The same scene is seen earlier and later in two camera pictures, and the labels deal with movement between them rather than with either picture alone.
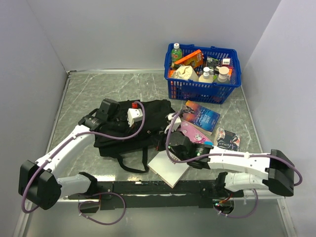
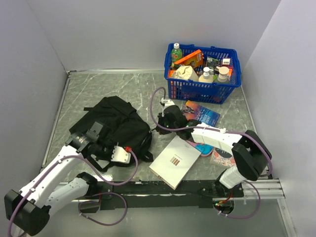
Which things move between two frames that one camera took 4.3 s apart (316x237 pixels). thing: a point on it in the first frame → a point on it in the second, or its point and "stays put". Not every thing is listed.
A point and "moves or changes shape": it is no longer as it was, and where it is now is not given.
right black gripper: x=161 y=137 → x=161 y=118
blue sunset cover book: x=199 y=117 stays put
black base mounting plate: x=129 y=194 stays put
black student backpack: x=155 y=119 moves or changes shape
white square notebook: x=169 y=172 stays put
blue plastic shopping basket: x=193 y=91 stays put
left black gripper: x=127 y=128 → x=109 y=156
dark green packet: x=213 y=63 stays put
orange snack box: x=195 y=59 stays put
